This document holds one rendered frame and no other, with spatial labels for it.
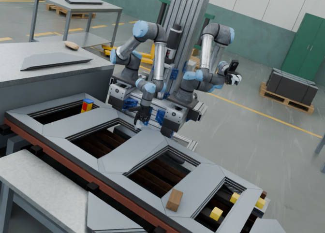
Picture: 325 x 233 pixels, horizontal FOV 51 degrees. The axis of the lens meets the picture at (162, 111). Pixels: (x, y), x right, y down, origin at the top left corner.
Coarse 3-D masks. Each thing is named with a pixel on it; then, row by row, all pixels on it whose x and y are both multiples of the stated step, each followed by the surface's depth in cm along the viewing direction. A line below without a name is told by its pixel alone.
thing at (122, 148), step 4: (116, 148) 212; (120, 148) 213; (124, 148) 215; (128, 148) 216; (124, 152) 210; (128, 152) 212; (132, 152) 213; (136, 152) 215; (132, 156) 209; (136, 156) 210; (140, 156) 212; (144, 156) 213; (140, 160) 207
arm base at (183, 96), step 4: (180, 88) 269; (176, 92) 274; (180, 92) 268; (184, 92) 267; (188, 92) 267; (192, 92) 270; (176, 96) 270; (180, 96) 268; (184, 96) 267; (188, 96) 268; (192, 96) 272; (180, 100) 268; (184, 100) 268; (188, 100) 268
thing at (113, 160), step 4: (104, 156) 200; (108, 156) 201; (112, 156) 202; (108, 160) 197; (112, 160) 198; (116, 160) 199; (120, 160) 201; (116, 164) 196; (120, 164) 197; (124, 164) 198; (128, 164) 200; (120, 168) 194; (124, 168) 195; (128, 168) 196
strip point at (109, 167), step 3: (102, 159) 197; (105, 162) 194; (108, 162) 195; (105, 165) 192; (108, 165) 193; (111, 165) 194; (114, 165) 194; (105, 168) 189; (108, 168) 190; (111, 168) 191; (114, 168) 192; (117, 168) 193; (105, 171) 187; (108, 171) 188; (111, 171) 188; (114, 171) 189; (117, 171) 190; (120, 171) 191; (123, 171) 192
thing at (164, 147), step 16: (48, 112) 233; (96, 128) 231; (128, 128) 249; (48, 144) 200; (160, 144) 234; (80, 160) 190; (144, 160) 210; (192, 160) 229; (96, 176) 186; (128, 176) 195; (128, 192) 177; (176, 224) 167
